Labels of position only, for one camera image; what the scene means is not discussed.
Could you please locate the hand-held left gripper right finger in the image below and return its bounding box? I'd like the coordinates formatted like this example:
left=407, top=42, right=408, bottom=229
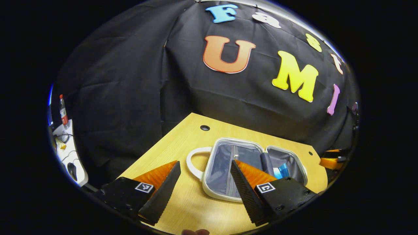
left=230, top=160, right=317, bottom=227

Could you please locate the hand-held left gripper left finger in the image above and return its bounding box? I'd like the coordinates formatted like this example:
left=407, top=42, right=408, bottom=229
left=94, top=160, right=182, bottom=226

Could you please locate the small white suitcase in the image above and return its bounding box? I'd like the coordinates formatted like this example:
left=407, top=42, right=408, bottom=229
left=186, top=137, right=308, bottom=203

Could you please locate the black computer mouse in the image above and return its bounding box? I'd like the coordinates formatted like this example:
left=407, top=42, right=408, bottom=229
left=67, top=162, right=78, bottom=181

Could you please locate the white side table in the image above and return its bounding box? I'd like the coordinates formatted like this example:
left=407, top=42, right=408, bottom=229
left=52, top=119, right=89, bottom=187

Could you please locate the black backdrop cloth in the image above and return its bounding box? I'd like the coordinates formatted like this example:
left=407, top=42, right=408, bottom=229
left=52, top=0, right=360, bottom=183

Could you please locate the red label water bottle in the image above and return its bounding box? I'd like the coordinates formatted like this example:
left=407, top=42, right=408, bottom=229
left=59, top=94, right=70, bottom=129

